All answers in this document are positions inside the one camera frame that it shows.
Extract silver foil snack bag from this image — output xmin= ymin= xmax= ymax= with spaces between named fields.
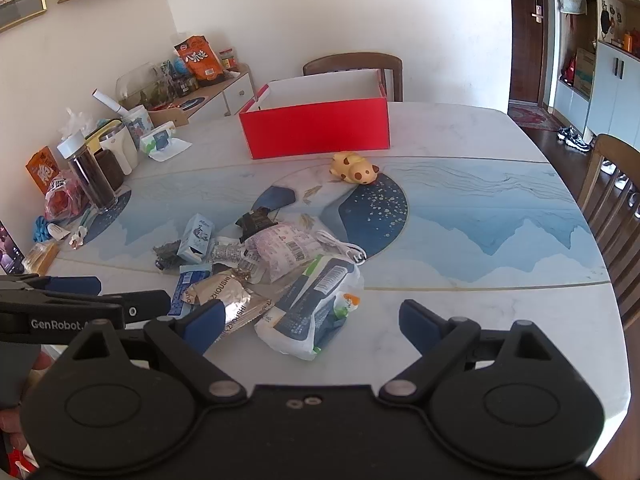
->
xmin=192 ymin=271 xmax=273 ymax=337

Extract light blue small carton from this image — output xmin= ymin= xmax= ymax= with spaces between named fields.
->
xmin=177 ymin=214 xmax=215 ymax=264

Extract pink noodle packet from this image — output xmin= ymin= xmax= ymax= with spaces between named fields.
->
xmin=244 ymin=223 xmax=326 ymax=283

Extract white blue tissue pack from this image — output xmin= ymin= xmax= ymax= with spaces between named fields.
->
xmin=255 ymin=256 xmax=363 ymax=361

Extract yellow spotted dog toy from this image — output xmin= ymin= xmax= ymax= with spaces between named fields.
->
xmin=330 ymin=152 xmax=380 ymax=185

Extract blue white sachet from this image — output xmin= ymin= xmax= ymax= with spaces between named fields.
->
xmin=168 ymin=263 xmax=212 ymax=318

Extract person left hand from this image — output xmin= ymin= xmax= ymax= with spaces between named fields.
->
xmin=0 ymin=350 xmax=54 ymax=452

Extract red plastic bag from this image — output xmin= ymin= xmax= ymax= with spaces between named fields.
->
xmin=44 ymin=170 xmax=89 ymax=222

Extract glass jar dark contents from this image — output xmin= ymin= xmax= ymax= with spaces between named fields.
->
xmin=58 ymin=131 xmax=117 ymax=211

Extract orange carton box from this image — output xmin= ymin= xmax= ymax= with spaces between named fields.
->
xmin=25 ymin=146 xmax=60 ymax=195

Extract white thermos mug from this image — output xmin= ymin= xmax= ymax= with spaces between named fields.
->
xmin=99 ymin=124 xmax=139 ymax=176

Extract wet wipes pack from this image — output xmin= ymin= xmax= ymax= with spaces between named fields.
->
xmin=140 ymin=122 xmax=192 ymax=162

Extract white patterned cup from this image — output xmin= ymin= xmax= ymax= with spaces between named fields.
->
xmin=122 ymin=105 xmax=154 ymax=148

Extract white lint roller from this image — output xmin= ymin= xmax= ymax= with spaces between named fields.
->
xmin=92 ymin=89 xmax=129 ymax=117

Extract glass terrarium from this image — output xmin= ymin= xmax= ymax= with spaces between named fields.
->
xmin=115 ymin=63 xmax=176 ymax=110

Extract wooden chair at right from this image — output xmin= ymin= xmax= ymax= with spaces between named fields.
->
xmin=577 ymin=133 xmax=640 ymax=331

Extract white drawer cabinet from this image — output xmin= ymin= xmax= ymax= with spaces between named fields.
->
xmin=149 ymin=63 xmax=255 ymax=127

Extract orange snack bag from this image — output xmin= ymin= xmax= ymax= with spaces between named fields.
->
xmin=175 ymin=36 xmax=224 ymax=87

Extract red cardboard box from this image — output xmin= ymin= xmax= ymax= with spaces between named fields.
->
xmin=239 ymin=70 xmax=390 ymax=159

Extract red lid jar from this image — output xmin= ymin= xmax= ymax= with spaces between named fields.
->
xmin=219 ymin=48 xmax=238 ymax=72

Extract brown wooden chair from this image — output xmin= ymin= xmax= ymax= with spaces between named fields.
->
xmin=302 ymin=52 xmax=404 ymax=102

